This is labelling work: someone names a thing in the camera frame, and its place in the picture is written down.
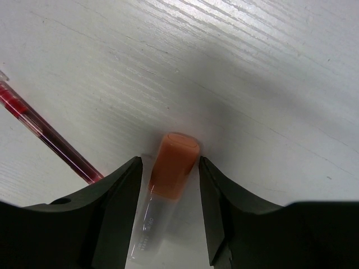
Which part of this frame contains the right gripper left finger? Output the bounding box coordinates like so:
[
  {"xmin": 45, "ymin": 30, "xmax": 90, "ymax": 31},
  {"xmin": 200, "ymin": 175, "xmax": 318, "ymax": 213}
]
[{"xmin": 1, "ymin": 157, "xmax": 143, "ymax": 268}]

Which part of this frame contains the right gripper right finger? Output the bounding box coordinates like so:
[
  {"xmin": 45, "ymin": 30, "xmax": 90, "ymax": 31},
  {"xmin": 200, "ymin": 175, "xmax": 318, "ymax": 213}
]
[{"xmin": 199, "ymin": 157, "xmax": 358, "ymax": 268}]

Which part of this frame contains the orange cap highlighter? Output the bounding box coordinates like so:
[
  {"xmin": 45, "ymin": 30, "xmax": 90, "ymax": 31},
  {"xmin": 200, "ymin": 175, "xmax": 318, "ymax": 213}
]
[{"xmin": 128, "ymin": 133, "xmax": 200, "ymax": 265}]

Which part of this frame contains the red gel pen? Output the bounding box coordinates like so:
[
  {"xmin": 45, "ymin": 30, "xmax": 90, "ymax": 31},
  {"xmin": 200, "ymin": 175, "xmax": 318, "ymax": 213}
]
[{"xmin": 1, "ymin": 72, "xmax": 103, "ymax": 184}]

